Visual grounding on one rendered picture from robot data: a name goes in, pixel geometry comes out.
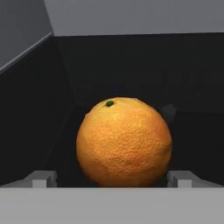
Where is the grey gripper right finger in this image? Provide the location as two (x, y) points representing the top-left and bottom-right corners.
(167, 170), (222, 188)

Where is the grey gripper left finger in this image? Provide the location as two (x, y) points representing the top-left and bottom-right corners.
(3, 170), (58, 188)

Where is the orange fruit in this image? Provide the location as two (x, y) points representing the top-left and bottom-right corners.
(75, 96), (173, 188)

